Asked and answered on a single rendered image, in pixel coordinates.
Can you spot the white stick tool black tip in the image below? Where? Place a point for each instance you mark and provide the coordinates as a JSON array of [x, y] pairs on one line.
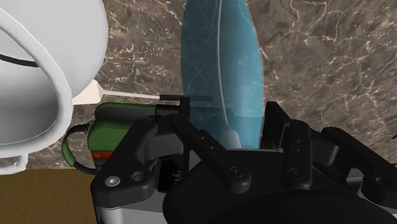
[[90, 94]]

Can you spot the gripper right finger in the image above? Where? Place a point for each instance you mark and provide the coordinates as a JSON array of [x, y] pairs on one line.
[[297, 149]]

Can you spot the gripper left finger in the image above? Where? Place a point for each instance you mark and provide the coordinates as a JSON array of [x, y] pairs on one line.
[[198, 139]]

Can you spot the white mug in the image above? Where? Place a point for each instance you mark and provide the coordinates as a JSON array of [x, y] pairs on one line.
[[46, 62]]

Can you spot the blue plate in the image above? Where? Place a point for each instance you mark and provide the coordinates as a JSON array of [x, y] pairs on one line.
[[238, 62]]

